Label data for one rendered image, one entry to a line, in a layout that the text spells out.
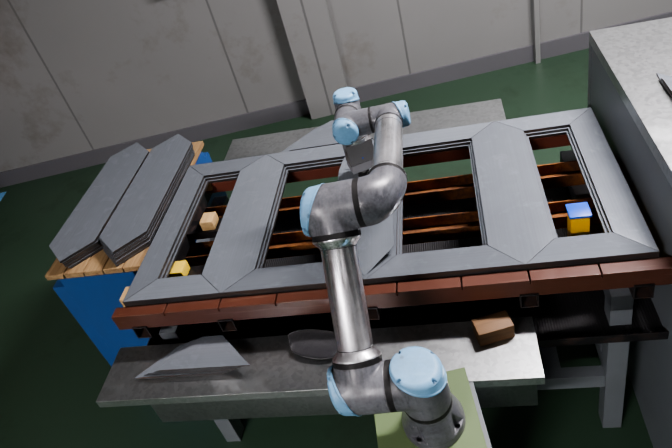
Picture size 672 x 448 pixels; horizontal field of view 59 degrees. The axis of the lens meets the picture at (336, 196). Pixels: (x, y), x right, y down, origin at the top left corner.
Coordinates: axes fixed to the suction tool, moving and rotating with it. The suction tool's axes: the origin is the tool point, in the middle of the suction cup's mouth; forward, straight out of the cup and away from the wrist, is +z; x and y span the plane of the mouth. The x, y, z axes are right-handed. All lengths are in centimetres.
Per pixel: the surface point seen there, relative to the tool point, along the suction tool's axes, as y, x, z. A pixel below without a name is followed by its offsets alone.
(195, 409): 81, 15, 57
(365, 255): 11.2, 27.2, 7.2
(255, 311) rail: 47, 25, 14
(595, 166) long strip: -67, 26, 9
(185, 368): 73, 28, 22
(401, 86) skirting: -84, -212, 88
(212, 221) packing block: 54, -26, 13
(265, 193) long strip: 32.3, -25.3, 9.1
